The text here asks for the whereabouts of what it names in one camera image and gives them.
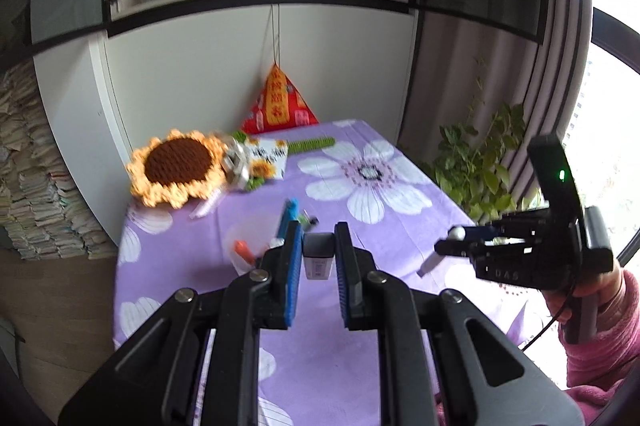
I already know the white correction tape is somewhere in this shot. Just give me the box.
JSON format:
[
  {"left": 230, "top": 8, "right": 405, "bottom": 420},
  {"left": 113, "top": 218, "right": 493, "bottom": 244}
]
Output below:
[{"left": 416, "top": 226, "right": 467, "bottom": 278}]

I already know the frosted plastic cup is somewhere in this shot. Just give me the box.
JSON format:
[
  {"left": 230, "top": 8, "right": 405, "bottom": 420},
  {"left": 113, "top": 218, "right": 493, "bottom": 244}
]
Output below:
[{"left": 232, "top": 211, "right": 301, "bottom": 279}]

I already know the sunflower print card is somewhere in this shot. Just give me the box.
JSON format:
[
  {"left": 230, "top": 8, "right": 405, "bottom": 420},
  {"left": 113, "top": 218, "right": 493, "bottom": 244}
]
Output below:
[{"left": 245, "top": 140, "right": 290, "bottom": 181}]

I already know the crochet sunflower with card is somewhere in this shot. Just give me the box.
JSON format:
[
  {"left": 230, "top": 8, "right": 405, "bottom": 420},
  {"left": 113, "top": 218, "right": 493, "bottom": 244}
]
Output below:
[{"left": 125, "top": 129, "right": 335, "bottom": 209}]

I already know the red pyramid pouch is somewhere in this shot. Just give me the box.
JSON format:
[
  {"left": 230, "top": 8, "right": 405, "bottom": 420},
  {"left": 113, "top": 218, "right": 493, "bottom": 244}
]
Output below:
[{"left": 241, "top": 63, "right": 320, "bottom": 134}]

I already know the purple floral tablecloth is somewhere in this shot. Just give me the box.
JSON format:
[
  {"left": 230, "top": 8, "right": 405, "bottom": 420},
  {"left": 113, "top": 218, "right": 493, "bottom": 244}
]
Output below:
[{"left": 112, "top": 119, "right": 571, "bottom": 426}]

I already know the orange pen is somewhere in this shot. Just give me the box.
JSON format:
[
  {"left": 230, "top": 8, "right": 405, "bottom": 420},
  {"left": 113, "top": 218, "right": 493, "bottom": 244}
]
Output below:
[{"left": 234, "top": 240, "right": 257, "bottom": 267}]

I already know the pile of papers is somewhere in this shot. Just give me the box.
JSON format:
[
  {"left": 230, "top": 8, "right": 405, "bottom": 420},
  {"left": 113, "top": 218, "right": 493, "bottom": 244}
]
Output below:
[{"left": 0, "top": 61, "right": 118, "bottom": 262}]

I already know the black cable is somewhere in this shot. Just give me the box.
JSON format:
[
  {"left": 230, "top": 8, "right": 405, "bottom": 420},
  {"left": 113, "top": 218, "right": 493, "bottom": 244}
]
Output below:
[{"left": 520, "top": 286, "right": 576, "bottom": 352}]

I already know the white eraser grey sleeve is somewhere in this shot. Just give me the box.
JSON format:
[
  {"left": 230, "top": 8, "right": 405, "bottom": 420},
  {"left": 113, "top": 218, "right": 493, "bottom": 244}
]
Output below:
[{"left": 302, "top": 232, "right": 335, "bottom": 282}]

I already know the pale curtain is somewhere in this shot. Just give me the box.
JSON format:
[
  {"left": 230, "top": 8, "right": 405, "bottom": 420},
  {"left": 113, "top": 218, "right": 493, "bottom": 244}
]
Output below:
[{"left": 400, "top": 0, "right": 596, "bottom": 207}]

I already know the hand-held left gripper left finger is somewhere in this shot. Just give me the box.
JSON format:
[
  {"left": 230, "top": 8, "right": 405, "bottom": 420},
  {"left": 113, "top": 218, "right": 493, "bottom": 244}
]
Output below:
[{"left": 57, "top": 220, "right": 305, "bottom": 426}]

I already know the person's right hand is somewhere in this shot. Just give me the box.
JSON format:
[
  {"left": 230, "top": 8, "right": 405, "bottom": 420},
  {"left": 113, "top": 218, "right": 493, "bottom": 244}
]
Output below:
[{"left": 542, "top": 268, "right": 626, "bottom": 334}]

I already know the thin hanging string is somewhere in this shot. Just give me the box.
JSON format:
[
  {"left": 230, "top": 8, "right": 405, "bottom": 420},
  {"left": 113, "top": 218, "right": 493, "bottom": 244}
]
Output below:
[{"left": 270, "top": 3, "right": 282, "bottom": 67}]

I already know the person's right forearm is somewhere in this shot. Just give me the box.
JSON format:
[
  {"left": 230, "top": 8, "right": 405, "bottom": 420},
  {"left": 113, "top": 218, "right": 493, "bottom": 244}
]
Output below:
[{"left": 550, "top": 271, "right": 640, "bottom": 426}]

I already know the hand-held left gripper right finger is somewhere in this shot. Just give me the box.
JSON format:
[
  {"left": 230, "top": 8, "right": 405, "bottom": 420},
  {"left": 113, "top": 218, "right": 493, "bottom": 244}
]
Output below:
[{"left": 334, "top": 221, "right": 586, "bottom": 426}]

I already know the window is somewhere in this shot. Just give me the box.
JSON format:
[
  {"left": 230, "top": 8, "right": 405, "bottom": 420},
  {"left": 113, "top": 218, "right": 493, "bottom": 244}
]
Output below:
[{"left": 565, "top": 0, "right": 640, "bottom": 267}]

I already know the white ribbon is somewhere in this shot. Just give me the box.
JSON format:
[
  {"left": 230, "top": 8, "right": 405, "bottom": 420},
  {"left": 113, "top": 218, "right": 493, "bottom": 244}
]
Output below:
[{"left": 190, "top": 143, "right": 251, "bottom": 219}]

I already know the blue pen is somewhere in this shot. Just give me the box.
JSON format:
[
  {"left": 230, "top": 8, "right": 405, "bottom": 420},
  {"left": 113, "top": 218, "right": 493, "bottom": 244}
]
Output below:
[{"left": 277, "top": 200, "right": 301, "bottom": 239}]

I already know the green leafy plant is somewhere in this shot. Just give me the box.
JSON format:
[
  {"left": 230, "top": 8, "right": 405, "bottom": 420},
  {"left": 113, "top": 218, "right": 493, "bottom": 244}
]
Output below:
[{"left": 432, "top": 56, "right": 543, "bottom": 222}]

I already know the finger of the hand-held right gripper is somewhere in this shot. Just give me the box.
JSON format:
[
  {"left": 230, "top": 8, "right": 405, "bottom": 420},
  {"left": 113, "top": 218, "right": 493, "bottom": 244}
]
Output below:
[
  {"left": 434, "top": 238, "right": 535, "bottom": 259},
  {"left": 462, "top": 208, "right": 551, "bottom": 242}
]

